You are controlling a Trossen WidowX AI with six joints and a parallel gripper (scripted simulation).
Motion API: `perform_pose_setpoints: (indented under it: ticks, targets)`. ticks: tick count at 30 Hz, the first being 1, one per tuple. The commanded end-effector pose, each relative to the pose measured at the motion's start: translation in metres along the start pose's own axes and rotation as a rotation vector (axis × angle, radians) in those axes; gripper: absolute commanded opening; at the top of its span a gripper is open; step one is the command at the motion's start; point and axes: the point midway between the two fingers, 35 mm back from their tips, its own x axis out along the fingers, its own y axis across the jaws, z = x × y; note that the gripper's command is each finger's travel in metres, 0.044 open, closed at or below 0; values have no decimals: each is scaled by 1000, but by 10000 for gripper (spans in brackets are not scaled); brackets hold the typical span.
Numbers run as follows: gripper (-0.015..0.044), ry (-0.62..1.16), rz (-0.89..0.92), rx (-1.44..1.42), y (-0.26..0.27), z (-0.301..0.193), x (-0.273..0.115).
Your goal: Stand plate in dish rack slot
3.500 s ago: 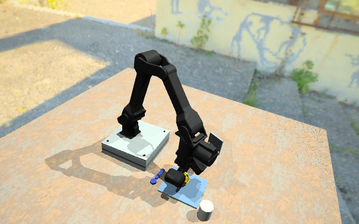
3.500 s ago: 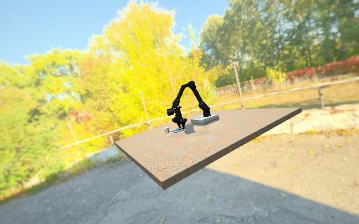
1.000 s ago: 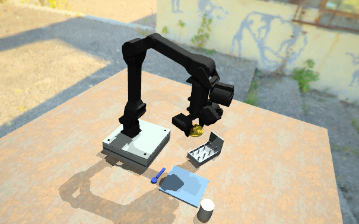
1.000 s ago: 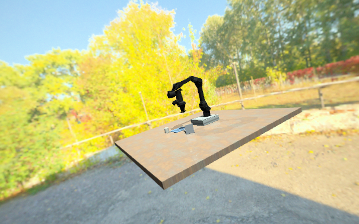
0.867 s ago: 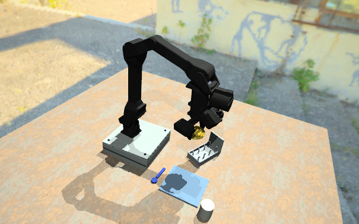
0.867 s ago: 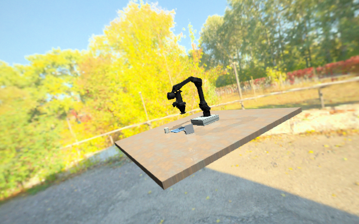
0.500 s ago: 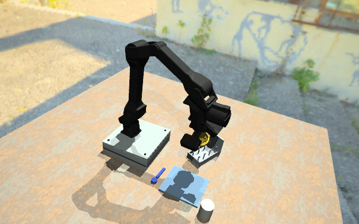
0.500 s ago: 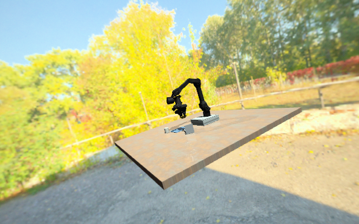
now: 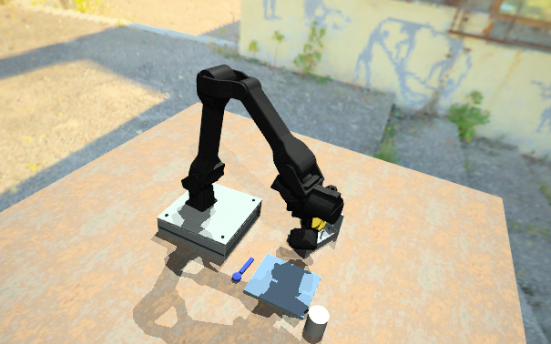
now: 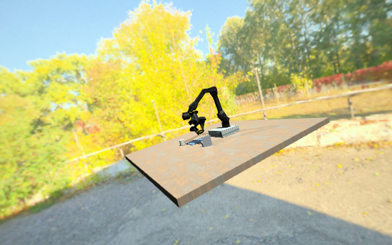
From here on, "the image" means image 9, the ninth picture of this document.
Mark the dark grey cylinder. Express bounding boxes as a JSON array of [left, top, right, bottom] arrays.
[[304, 306, 329, 338]]

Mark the light blue square mat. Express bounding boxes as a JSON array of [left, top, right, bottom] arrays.
[[243, 254, 321, 319]]

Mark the yellow round plate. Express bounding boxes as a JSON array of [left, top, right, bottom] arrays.
[[312, 218, 326, 232]]

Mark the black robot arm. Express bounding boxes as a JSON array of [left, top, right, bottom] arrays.
[[181, 65, 344, 225]]

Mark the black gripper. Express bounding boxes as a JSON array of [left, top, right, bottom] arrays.
[[286, 205, 319, 250]]

